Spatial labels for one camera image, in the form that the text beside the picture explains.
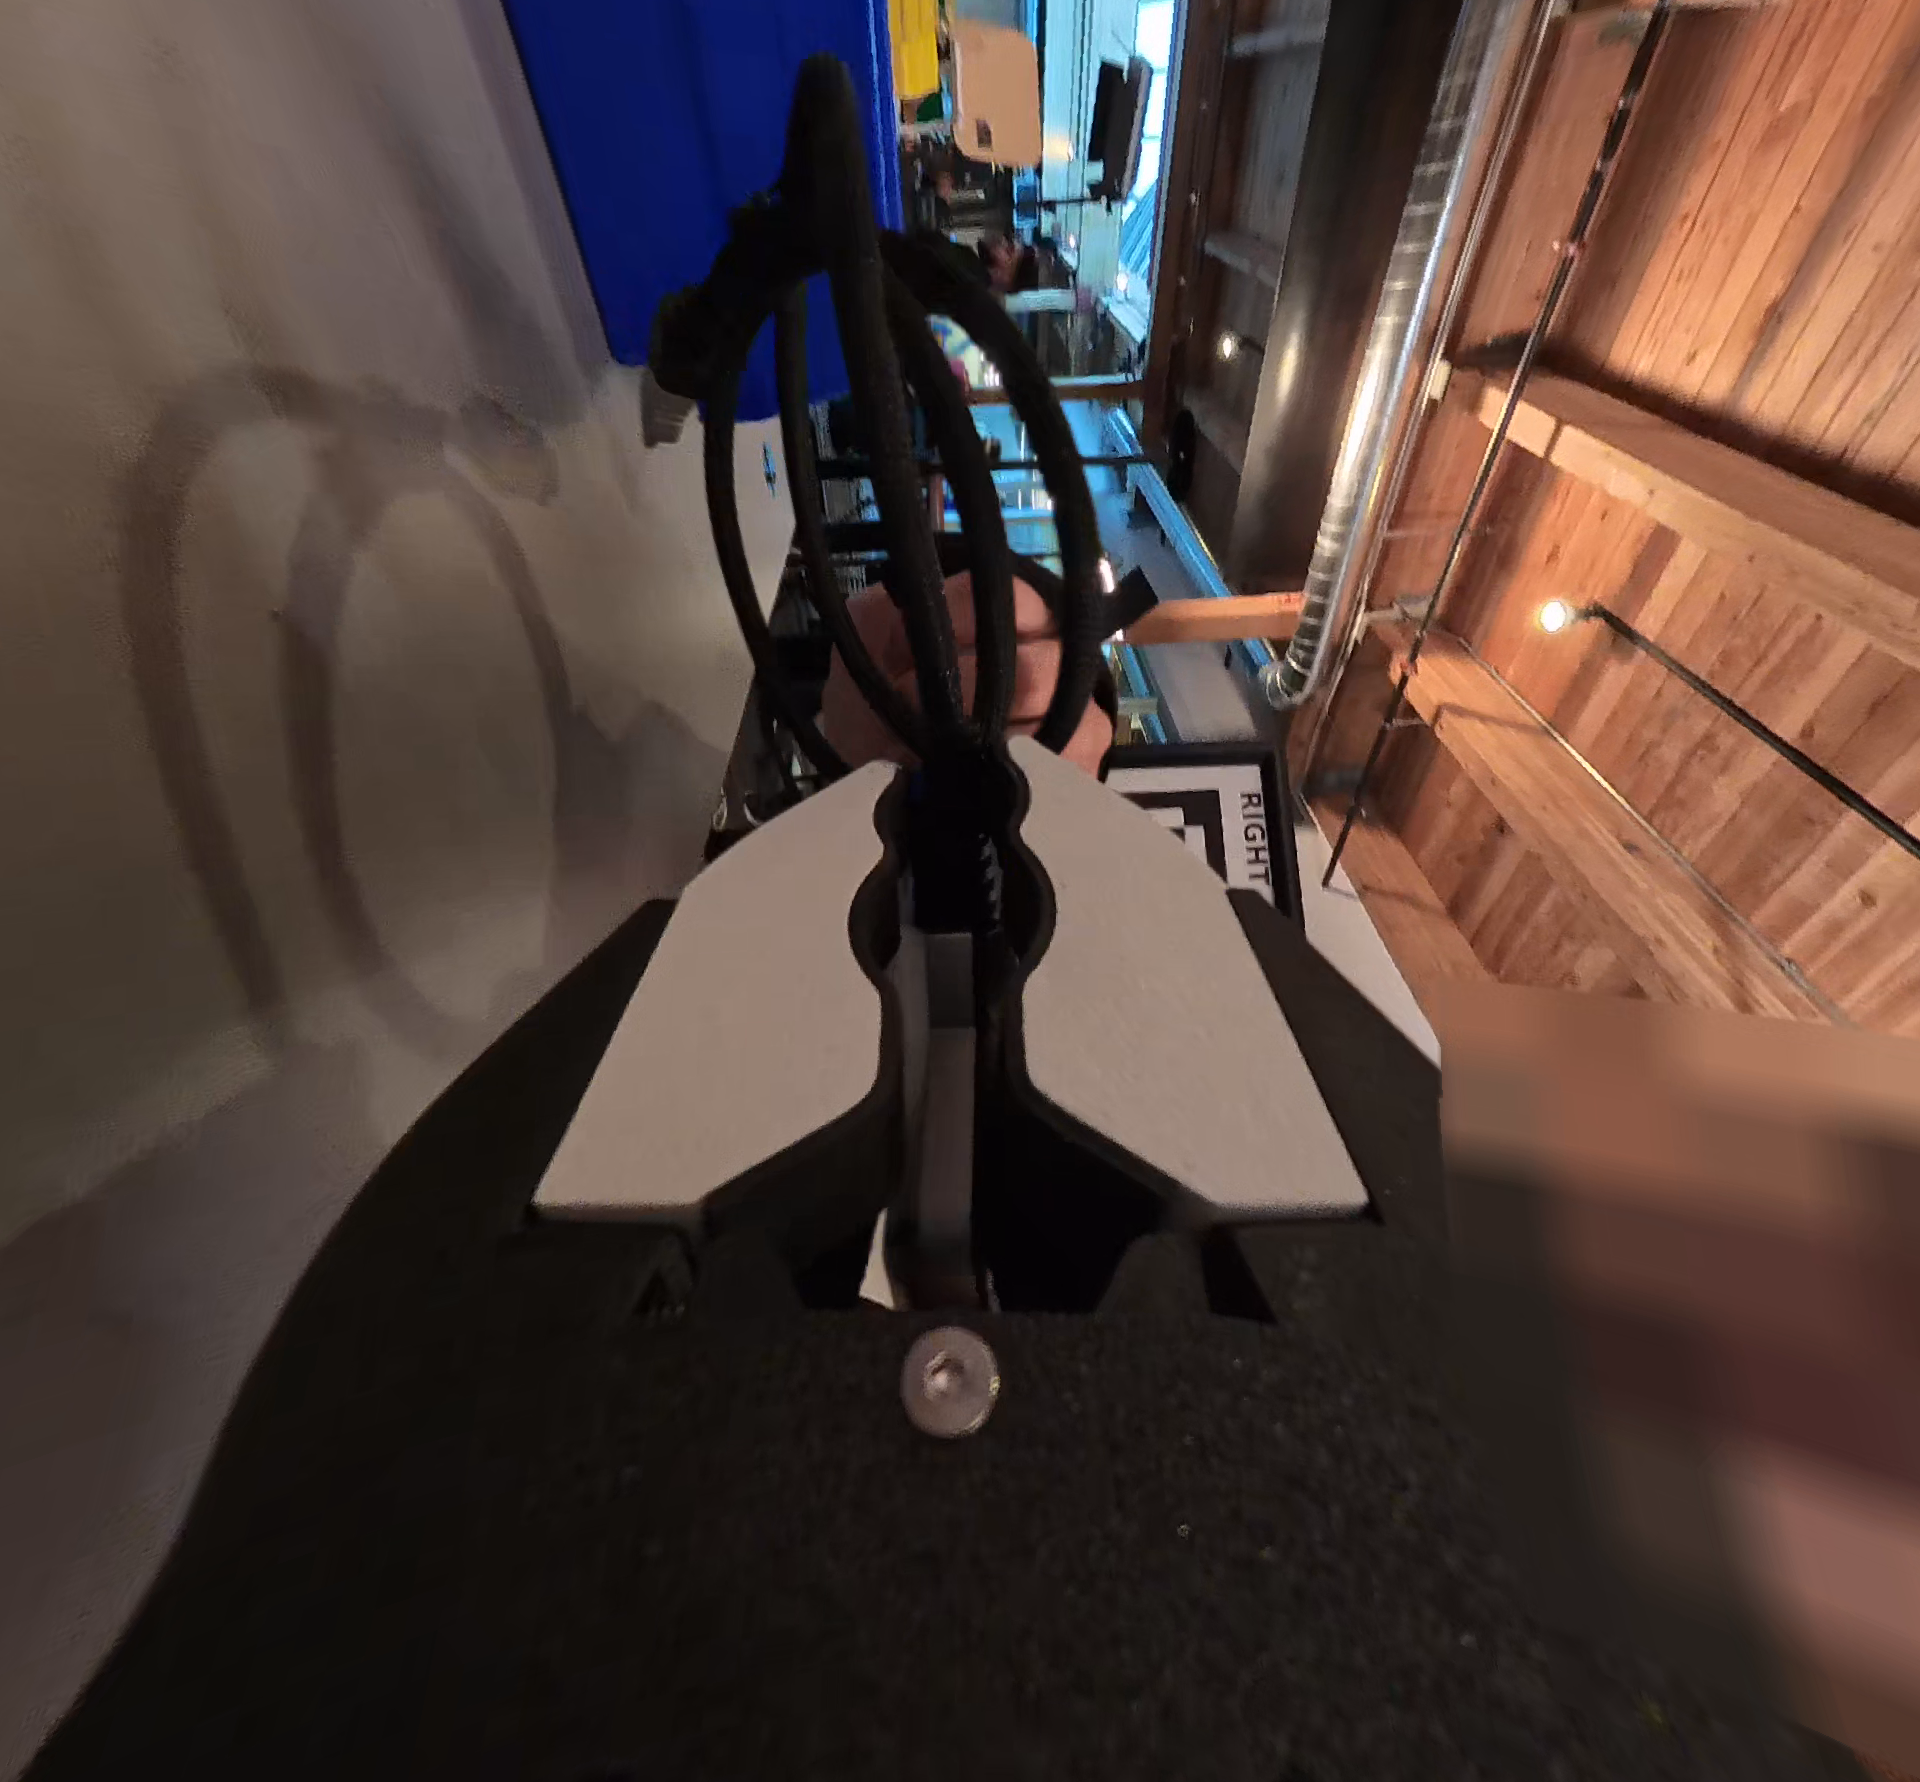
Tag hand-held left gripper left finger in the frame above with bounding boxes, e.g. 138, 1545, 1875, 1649
529, 758, 914, 1229

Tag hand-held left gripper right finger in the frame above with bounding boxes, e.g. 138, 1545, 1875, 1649
1002, 734, 1376, 1226

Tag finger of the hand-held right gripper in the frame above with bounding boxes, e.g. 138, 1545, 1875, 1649
896, 929, 981, 1261

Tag black braided cable green plugs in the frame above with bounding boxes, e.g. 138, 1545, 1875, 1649
648, 53, 1121, 1064

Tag person's right hand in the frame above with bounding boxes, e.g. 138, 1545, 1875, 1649
823, 564, 1117, 771

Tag black monitor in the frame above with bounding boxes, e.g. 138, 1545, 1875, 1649
1083, 53, 1154, 202

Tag blue plastic bin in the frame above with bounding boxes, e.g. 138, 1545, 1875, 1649
456, 0, 906, 372

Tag silver ventilation duct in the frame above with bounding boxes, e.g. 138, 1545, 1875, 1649
1257, 0, 1570, 715

